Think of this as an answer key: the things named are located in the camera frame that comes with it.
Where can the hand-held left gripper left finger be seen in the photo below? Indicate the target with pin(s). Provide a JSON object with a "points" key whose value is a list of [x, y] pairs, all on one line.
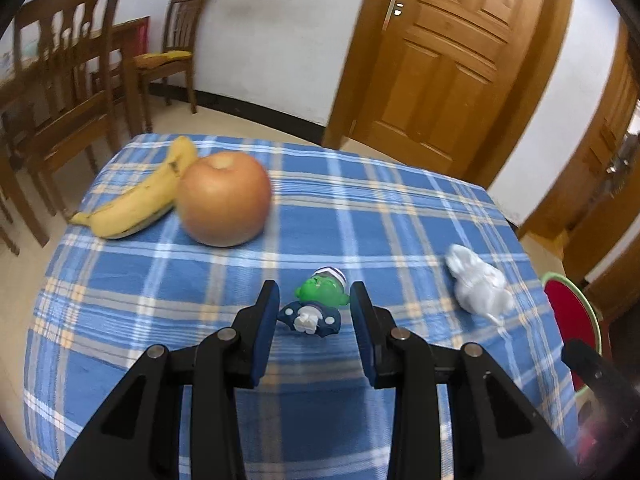
{"points": [[265, 335]]}

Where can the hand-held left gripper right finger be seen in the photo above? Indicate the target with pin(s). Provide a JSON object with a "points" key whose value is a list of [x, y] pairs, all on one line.
{"points": [[364, 335]]}

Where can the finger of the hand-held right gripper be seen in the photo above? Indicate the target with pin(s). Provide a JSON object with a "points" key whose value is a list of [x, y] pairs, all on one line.
{"points": [[595, 370]]}

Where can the green toy figure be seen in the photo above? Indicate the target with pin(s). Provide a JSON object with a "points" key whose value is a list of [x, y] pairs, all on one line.
{"points": [[320, 287]]}

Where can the red round stool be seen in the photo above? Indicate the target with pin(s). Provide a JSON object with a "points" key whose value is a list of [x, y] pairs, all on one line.
{"points": [[570, 310]]}

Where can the knotted white sock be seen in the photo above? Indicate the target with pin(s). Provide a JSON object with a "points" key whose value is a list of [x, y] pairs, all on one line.
{"points": [[477, 282]]}

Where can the blue plaid tablecloth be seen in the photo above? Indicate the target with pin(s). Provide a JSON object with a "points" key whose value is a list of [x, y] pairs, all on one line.
{"points": [[350, 220]]}

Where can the apple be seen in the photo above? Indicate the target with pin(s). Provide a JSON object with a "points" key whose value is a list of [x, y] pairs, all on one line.
{"points": [[225, 200]]}

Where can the banana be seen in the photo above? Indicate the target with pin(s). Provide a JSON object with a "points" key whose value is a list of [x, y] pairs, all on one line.
{"points": [[140, 200]]}

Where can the open wooden door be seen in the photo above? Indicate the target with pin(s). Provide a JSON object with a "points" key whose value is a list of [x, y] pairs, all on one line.
{"points": [[590, 160]]}

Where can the closed wooden door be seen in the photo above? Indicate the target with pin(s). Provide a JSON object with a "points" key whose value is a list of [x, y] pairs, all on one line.
{"points": [[450, 60]]}

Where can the yellow seat cushion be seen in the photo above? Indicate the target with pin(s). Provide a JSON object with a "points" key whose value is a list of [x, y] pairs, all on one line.
{"points": [[160, 59]]}

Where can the red board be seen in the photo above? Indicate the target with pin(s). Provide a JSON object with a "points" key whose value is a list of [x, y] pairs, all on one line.
{"points": [[142, 35]]}

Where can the wooden chair with cushion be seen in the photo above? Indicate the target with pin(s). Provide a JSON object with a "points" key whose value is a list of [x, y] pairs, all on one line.
{"points": [[185, 15]]}

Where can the tall wooden chair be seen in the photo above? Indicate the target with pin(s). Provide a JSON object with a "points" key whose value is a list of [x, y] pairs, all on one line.
{"points": [[70, 20]]}

